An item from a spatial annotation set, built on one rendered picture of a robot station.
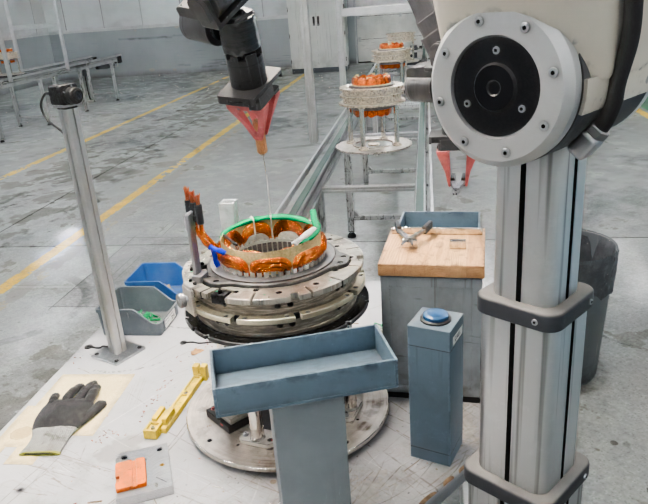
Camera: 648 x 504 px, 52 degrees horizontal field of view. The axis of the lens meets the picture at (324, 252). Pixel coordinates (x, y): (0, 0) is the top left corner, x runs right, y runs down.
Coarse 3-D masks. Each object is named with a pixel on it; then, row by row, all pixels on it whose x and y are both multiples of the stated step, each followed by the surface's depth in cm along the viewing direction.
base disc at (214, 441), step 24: (192, 408) 127; (360, 408) 123; (384, 408) 123; (192, 432) 120; (216, 432) 120; (240, 432) 119; (360, 432) 117; (216, 456) 113; (240, 456) 113; (264, 456) 112
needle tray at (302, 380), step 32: (224, 352) 95; (256, 352) 96; (288, 352) 97; (320, 352) 98; (352, 352) 99; (384, 352) 94; (224, 384) 93; (256, 384) 85; (288, 384) 86; (320, 384) 87; (352, 384) 88; (384, 384) 89; (224, 416) 86; (288, 416) 90; (320, 416) 91; (288, 448) 92; (320, 448) 93; (288, 480) 93; (320, 480) 94
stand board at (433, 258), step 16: (400, 240) 130; (432, 240) 129; (448, 240) 128; (480, 240) 127; (384, 256) 123; (400, 256) 122; (416, 256) 122; (432, 256) 121; (448, 256) 121; (464, 256) 120; (480, 256) 120; (384, 272) 120; (400, 272) 119; (416, 272) 119; (432, 272) 118; (448, 272) 117; (464, 272) 117; (480, 272) 116
